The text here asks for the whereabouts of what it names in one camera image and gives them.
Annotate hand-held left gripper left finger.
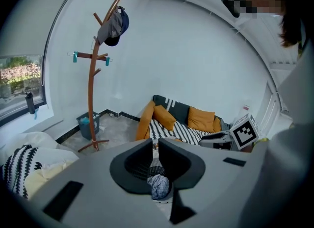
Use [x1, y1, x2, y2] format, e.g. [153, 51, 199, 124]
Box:
[29, 138, 170, 228]

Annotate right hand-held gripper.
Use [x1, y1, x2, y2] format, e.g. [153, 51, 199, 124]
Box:
[199, 113, 260, 151]

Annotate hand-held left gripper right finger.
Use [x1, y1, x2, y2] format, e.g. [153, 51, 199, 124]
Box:
[158, 138, 252, 228]

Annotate grey clothes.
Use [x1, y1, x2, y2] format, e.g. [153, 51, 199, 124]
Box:
[220, 118, 231, 132]

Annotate blue checked shirt clothes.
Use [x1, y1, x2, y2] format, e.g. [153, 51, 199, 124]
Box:
[147, 174, 171, 200]

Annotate cream yellow garment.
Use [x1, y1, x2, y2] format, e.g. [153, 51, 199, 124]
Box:
[24, 159, 74, 200]

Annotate large orange cushion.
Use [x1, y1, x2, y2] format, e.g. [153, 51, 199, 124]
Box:
[187, 106, 216, 133]

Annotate black white patterned sofa throw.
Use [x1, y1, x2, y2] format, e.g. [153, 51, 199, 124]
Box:
[149, 95, 230, 146]

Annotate small orange cushion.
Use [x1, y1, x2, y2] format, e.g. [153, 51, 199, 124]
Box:
[153, 104, 177, 131]

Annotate dark waste bin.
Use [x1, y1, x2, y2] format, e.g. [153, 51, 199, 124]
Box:
[76, 111, 101, 141]

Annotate orange sofa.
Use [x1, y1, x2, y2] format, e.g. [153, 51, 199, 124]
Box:
[135, 95, 231, 147]

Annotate white round floor bed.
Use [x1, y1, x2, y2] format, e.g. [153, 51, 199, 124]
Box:
[0, 131, 80, 169]

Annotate black white patterned blanket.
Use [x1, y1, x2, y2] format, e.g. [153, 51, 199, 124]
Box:
[1, 144, 44, 200]

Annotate wooden coat rack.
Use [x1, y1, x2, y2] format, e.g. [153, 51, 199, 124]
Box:
[67, 0, 144, 153]

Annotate black drinking bottle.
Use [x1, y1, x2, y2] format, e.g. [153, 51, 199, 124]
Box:
[25, 91, 36, 115]

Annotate large window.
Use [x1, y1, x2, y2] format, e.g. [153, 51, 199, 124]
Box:
[0, 54, 47, 125]

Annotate navy cap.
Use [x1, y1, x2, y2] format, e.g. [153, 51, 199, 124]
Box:
[104, 6, 130, 47]

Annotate grey cap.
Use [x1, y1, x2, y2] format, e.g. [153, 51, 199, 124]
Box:
[97, 10, 123, 45]

